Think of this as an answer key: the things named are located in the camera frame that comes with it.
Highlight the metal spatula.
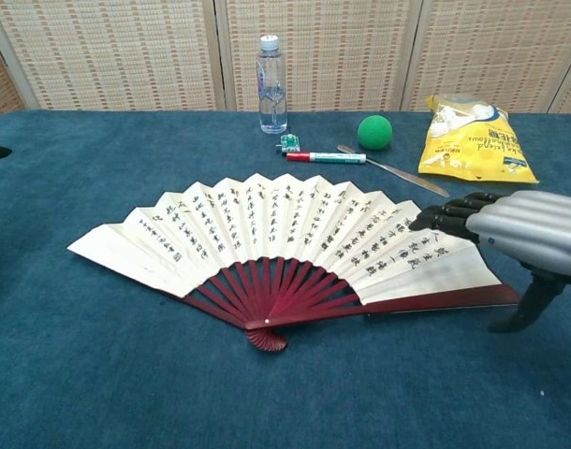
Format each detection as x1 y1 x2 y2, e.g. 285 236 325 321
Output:
336 144 450 198

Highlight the yellow snack bag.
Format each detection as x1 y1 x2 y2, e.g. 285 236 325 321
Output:
417 93 540 184

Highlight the paper folding fan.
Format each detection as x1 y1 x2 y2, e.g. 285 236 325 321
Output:
66 172 521 352

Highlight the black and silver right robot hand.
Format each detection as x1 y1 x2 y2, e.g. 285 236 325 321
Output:
409 190 571 334

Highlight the green foam ball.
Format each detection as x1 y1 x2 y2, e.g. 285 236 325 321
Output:
357 114 393 152

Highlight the white marker pen red cap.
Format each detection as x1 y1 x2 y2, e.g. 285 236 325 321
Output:
285 151 367 166

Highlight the clear plastic water bottle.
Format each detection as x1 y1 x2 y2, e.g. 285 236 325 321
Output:
256 35 289 136

